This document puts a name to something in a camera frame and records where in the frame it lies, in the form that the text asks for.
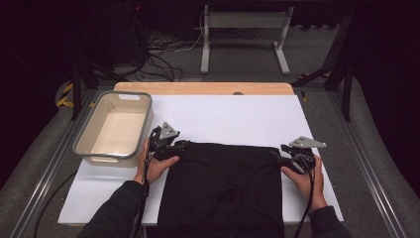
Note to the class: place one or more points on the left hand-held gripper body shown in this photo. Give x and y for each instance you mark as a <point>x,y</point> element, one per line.
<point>166,132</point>

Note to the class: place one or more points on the black metal stand post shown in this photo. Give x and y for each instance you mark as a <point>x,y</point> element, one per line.
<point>76,99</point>

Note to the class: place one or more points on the yellow black floor tape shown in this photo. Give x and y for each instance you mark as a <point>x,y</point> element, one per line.
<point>305,76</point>
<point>64,103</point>

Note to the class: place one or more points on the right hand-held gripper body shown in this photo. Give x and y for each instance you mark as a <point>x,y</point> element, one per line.
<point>305,142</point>

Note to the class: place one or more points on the black metal stand with legs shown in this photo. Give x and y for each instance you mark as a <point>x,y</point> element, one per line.
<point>346,99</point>

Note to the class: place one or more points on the beige plastic basket grey rim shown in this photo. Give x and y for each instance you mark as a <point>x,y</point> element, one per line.
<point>115,132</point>

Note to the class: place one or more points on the black sleeveless shirt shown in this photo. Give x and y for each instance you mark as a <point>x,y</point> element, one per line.
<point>224,185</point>

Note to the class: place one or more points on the white board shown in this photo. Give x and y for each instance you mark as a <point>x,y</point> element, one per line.
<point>231,115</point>

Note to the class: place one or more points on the white metal stand frame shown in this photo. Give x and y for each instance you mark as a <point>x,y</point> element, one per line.
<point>244,20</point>

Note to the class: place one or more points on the black equipment case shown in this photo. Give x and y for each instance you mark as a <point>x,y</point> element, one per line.
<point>122,36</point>

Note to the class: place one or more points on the person's right hand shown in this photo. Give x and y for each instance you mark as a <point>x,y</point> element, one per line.
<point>305,185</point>

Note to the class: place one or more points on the person's left hand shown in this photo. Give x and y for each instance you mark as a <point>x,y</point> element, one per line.
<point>155,168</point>

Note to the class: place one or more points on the aluminium rail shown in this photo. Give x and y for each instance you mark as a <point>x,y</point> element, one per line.
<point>39,198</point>
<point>376,188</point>

